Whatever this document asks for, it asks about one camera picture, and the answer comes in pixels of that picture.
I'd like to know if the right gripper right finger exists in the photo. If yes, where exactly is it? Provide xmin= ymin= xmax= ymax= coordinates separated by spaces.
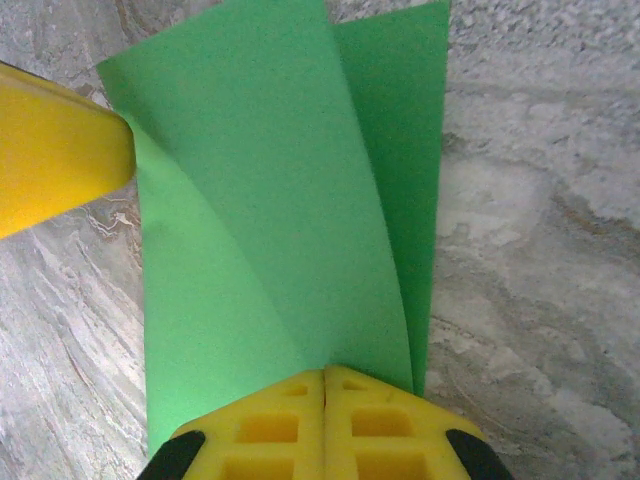
xmin=324 ymin=364 xmax=506 ymax=480

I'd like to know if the green square paper sheet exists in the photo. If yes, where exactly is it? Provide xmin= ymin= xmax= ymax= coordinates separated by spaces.
xmin=96 ymin=0 xmax=453 ymax=459

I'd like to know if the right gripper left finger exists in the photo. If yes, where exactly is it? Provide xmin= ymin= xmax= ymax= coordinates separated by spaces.
xmin=144 ymin=367 xmax=326 ymax=480

